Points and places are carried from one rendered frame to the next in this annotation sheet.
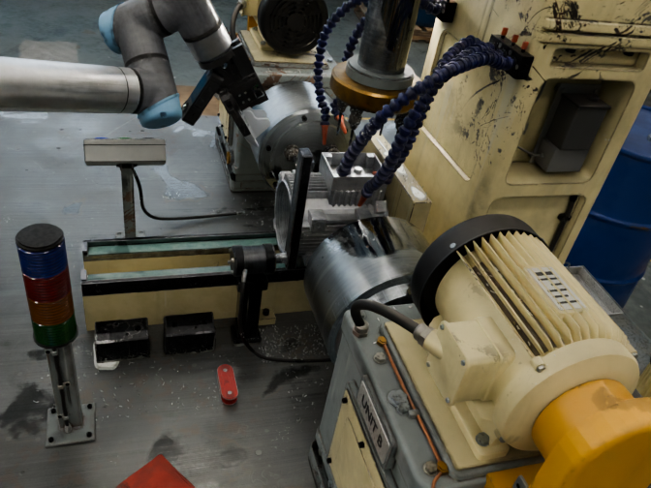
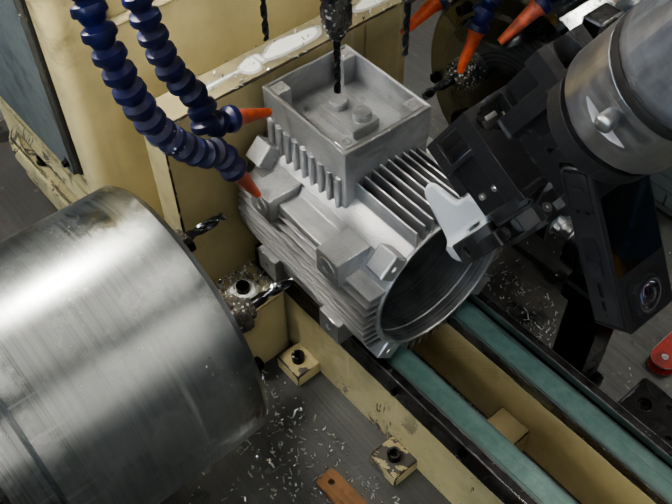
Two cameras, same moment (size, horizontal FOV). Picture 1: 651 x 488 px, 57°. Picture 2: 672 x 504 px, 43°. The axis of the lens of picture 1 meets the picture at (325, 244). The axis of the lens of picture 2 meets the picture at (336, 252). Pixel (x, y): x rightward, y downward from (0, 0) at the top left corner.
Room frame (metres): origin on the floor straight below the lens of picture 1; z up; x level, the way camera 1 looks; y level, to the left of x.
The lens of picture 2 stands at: (1.29, 0.54, 1.64)
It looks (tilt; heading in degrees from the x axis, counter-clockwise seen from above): 50 degrees down; 253
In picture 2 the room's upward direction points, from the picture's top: 1 degrees counter-clockwise
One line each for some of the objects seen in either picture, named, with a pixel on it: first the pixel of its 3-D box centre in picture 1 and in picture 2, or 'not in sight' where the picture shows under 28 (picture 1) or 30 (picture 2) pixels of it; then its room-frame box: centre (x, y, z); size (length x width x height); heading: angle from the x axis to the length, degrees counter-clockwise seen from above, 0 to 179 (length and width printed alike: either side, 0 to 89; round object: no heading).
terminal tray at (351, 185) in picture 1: (352, 178); (345, 125); (1.11, -0.03, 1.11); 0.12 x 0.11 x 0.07; 111
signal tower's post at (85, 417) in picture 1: (57, 343); not in sight; (0.61, 0.38, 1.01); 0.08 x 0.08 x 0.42; 22
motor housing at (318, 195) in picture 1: (326, 215); (371, 218); (1.09, 0.01, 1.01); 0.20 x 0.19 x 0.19; 111
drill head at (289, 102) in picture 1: (295, 130); (36, 401); (1.43, 0.13, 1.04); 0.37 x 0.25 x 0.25; 22
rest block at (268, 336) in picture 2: not in sight; (247, 317); (1.23, -0.03, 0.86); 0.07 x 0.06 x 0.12; 22
